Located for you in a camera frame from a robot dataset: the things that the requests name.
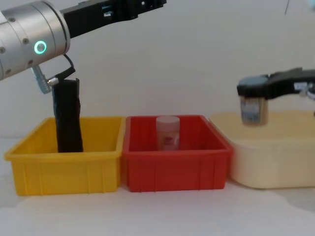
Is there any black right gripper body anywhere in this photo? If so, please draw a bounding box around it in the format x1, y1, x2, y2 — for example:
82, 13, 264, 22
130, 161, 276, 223
267, 69, 315, 100

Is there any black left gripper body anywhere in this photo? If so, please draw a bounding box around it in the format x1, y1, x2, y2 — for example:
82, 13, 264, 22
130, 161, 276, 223
60, 0, 138, 39

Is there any toothpick jar with grey lid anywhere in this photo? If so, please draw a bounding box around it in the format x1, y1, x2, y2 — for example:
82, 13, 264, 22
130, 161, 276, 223
239, 75, 269, 126

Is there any cream plastic basin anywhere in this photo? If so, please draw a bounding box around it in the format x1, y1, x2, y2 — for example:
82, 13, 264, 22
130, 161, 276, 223
208, 109, 315, 190

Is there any clear jar with white lid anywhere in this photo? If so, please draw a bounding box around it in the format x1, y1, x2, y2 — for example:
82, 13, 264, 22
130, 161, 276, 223
156, 115, 181, 151

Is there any black flat pouch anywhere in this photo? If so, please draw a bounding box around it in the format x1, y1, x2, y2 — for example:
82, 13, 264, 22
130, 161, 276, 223
51, 77, 85, 153

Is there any red plastic bin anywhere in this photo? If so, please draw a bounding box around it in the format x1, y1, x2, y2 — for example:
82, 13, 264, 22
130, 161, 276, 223
122, 114, 234, 193

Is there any yellow plastic bin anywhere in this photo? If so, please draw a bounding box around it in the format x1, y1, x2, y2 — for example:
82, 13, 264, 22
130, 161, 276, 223
3, 115, 126, 197

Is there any dark cable with silver plug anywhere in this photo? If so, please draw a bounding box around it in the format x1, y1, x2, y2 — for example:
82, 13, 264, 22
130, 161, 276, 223
31, 53, 76, 95

